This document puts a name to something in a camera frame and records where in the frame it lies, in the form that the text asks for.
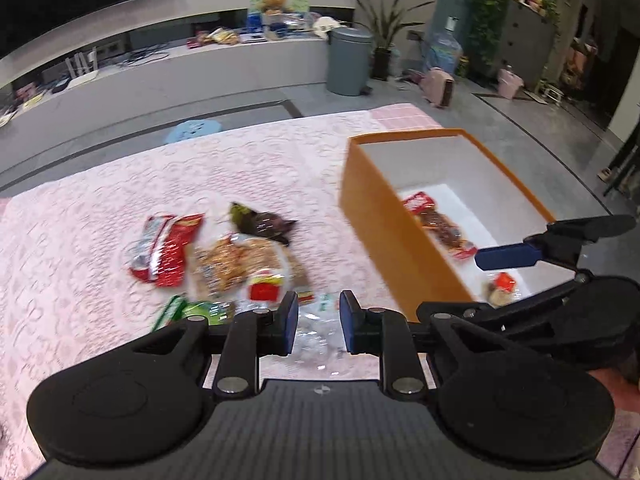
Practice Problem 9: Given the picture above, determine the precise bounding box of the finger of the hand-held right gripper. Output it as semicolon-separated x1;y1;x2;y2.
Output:
416;279;592;343
474;214;637;275

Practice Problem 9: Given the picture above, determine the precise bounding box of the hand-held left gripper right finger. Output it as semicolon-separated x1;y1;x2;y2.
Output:
339;290;507;397

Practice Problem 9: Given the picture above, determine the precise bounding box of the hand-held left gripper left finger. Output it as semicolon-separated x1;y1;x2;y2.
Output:
129;290;300;397

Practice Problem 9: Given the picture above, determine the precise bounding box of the small red beige snack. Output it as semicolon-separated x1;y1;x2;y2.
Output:
486;271;524;309

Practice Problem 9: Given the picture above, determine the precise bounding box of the white clear snack packet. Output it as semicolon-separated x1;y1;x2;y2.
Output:
245;269;352;377

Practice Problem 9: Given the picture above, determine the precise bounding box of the clear peanut snack bag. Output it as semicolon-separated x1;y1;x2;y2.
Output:
191;234;301;302

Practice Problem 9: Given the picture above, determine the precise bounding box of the bright green snack packet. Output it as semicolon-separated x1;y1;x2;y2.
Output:
151;294;237;332

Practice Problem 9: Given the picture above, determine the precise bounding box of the orange cardboard box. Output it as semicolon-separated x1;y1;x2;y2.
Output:
339;128;558;322

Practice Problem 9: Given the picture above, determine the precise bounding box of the pile of snacks on console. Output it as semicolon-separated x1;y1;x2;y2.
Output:
187;27;242;49

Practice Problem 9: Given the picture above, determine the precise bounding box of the red label meat packet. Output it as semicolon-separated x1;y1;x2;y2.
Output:
403;191;478;260

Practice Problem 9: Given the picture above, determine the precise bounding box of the dark green snack packet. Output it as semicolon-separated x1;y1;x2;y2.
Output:
227;202;299;247

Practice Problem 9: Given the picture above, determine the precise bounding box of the red and white snack packet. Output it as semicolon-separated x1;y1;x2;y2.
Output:
128;214;177;282

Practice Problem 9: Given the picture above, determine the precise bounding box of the white step stool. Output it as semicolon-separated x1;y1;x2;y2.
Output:
537;82;564;106

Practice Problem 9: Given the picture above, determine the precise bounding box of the pink bag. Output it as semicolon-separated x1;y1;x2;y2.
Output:
497;67;525;100

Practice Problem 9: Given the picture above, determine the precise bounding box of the blue water jug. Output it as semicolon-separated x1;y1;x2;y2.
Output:
424;29;464;77

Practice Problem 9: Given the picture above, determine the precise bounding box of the grey cabinet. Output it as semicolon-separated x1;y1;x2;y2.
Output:
499;0;560;92

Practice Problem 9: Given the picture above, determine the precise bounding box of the light blue stool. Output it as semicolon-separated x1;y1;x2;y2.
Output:
164;118;224;145

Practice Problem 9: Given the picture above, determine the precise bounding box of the pink lace blanket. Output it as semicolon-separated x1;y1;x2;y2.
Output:
0;102;640;480

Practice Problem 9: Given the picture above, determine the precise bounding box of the grey trash bin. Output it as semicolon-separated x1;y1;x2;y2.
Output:
325;27;375;97

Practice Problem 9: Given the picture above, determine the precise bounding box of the climbing green plant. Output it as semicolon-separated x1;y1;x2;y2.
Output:
461;0;522;81

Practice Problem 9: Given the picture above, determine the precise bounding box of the tall potted plant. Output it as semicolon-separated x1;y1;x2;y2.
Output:
345;0;437;82

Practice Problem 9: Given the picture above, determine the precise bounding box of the long white tv console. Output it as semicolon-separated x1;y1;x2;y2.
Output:
0;7;333;128

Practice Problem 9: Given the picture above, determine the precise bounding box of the white cloth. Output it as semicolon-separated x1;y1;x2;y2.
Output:
312;15;347;39

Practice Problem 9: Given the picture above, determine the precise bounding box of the teddy bear picture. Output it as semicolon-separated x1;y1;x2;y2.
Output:
248;0;312;17

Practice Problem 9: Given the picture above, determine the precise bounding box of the white router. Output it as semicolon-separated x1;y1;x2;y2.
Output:
64;47;101;90

